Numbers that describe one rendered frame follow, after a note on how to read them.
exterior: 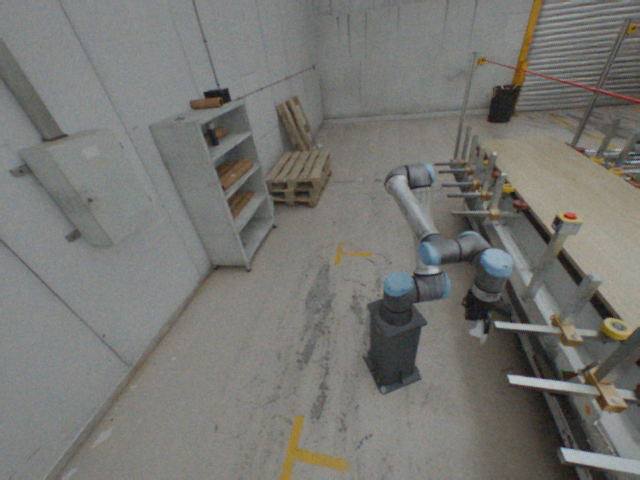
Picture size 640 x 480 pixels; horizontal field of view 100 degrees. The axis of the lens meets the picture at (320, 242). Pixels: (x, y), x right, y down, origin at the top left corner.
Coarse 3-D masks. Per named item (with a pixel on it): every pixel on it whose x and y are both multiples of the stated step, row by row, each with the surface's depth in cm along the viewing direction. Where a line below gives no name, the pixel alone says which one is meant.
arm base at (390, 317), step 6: (384, 306) 152; (384, 312) 153; (390, 312) 149; (396, 312) 147; (402, 312) 147; (408, 312) 150; (384, 318) 153; (390, 318) 151; (396, 318) 149; (402, 318) 149; (408, 318) 150; (390, 324) 152; (396, 324) 150; (402, 324) 150
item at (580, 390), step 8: (512, 376) 99; (512, 384) 97; (520, 384) 96; (528, 384) 96; (536, 384) 96; (544, 384) 95; (552, 384) 95; (560, 384) 95; (568, 384) 95; (576, 384) 94; (552, 392) 96; (560, 392) 95; (568, 392) 94; (576, 392) 93; (584, 392) 92; (592, 392) 92; (624, 392) 91; (632, 392) 91; (624, 400) 90; (632, 400) 89
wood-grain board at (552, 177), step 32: (512, 160) 239; (544, 160) 232; (576, 160) 225; (544, 192) 190; (576, 192) 186; (608, 192) 181; (544, 224) 162; (608, 224) 155; (576, 256) 138; (608, 256) 135; (608, 288) 120
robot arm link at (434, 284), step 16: (416, 176) 136; (432, 176) 136; (416, 192) 138; (432, 208) 140; (416, 240) 143; (416, 256) 145; (416, 272) 144; (432, 272) 140; (432, 288) 140; (448, 288) 140
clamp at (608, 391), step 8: (584, 376) 99; (592, 376) 95; (592, 384) 95; (600, 384) 93; (608, 384) 92; (600, 392) 91; (608, 392) 90; (616, 392) 90; (600, 400) 91; (608, 400) 89; (600, 408) 91; (608, 408) 89; (616, 408) 88; (624, 408) 87
